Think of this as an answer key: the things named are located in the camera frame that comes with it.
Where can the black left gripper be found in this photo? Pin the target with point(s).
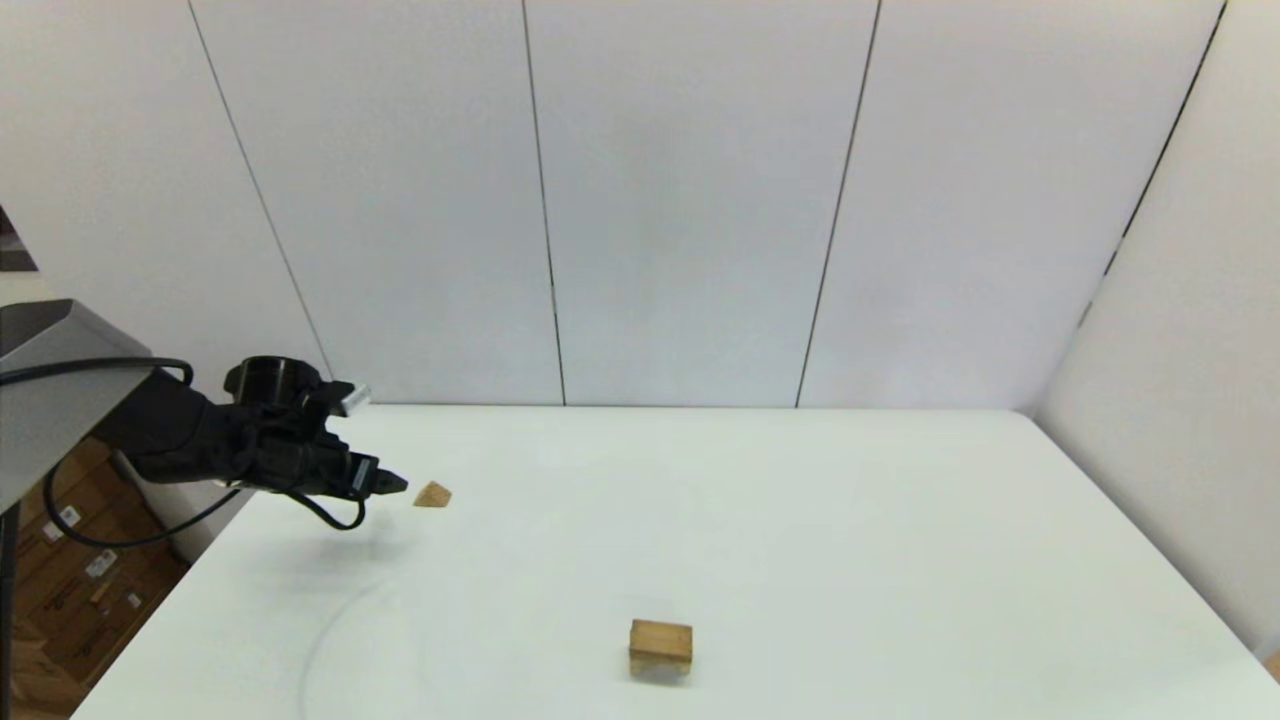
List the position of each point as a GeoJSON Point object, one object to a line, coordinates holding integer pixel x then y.
{"type": "Point", "coordinates": [300, 460]}

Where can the triangular wooden block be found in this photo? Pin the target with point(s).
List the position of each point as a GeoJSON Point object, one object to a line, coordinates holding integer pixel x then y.
{"type": "Point", "coordinates": [433, 496]}

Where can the rectangular wooden block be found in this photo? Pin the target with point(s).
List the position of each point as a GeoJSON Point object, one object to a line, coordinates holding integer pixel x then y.
{"type": "Point", "coordinates": [661, 640]}

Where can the arched wooden block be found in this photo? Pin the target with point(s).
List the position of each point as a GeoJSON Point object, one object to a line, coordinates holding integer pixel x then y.
{"type": "Point", "coordinates": [660, 672]}

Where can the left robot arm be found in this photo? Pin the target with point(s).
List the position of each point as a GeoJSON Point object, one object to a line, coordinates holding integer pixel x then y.
{"type": "Point", "coordinates": [60, 400]}

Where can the brown cardboard box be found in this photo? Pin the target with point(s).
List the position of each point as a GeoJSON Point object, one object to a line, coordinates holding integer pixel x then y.
{"type": "Point", "coordinates": [120, 632]}
{"type": "Point", "coordinates": [70, 500]}
{"type": "Point", "coordinates": [85, 590]}

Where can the tan wooden object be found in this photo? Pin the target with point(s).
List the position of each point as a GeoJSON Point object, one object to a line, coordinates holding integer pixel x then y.
{"type": "Point", "coordinates": [1273, 668]}

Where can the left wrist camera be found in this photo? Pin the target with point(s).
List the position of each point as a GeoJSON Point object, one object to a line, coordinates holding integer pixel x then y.
{"type": "Point", "coordinates": [350, 398]}

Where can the dark wall picture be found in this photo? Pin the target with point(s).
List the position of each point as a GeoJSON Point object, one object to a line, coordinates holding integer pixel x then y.
{"type": "Point", "coordinates": [12, 250]}

